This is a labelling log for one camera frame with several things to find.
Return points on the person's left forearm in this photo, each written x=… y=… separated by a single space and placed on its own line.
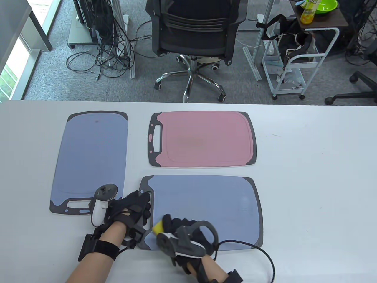
x=88 y=271

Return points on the grey cart base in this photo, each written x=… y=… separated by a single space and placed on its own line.
x=79 y=35

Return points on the person's right hand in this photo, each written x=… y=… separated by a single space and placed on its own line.
x=176 y=225

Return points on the light blue plastic item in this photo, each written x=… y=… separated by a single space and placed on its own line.
x=300 y=3

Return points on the aluminium frame leg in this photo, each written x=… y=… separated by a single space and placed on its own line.
x=132 y=70
x=253 y=67

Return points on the window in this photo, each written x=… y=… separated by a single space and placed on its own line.
x=8 y=79

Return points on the black bag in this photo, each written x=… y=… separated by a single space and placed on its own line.
x=291 y=35

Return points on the blue cutting board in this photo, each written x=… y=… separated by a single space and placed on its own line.
x=91 y=153
x=206 y=206

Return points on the green bowl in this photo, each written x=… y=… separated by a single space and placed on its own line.
x=327 y=6

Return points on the black office chair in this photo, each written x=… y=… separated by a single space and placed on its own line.
x=194 y=38

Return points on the grey white hand controller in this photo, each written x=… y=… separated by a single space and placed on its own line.
x=182 y=247
x=97 y=216

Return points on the pink cutting board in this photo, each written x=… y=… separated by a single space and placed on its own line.
x=206 y=138

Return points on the yellow drink bottle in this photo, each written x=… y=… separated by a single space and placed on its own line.
x=307 y=16

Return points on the person's left hand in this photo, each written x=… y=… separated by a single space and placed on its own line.
x=129 y=207

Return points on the white cart brown top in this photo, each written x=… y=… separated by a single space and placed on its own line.
x=332 y=17

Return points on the black chair base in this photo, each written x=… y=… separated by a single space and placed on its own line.
x=359 y=78

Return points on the yellow green sponge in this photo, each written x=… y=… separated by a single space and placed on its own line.
x=157 y=227

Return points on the white power strip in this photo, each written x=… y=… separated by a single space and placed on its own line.
x=125 y=20

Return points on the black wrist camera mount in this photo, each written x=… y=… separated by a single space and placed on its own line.
x=234 y=277
x=100 y=249

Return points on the person's right forearm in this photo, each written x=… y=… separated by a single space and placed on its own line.
x=212 y=272

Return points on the black computer tower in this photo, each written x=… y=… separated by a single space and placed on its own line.
x=88 y=17

